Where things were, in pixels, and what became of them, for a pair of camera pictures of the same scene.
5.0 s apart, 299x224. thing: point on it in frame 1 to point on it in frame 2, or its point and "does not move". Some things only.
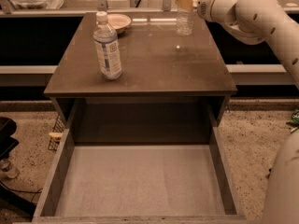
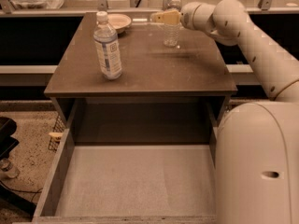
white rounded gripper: x=207 y=1 to x=187 y=16
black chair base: x=9 y=202 does not move
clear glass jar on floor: x=9 y=171 does not move
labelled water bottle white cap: x=106 y=43 does not move
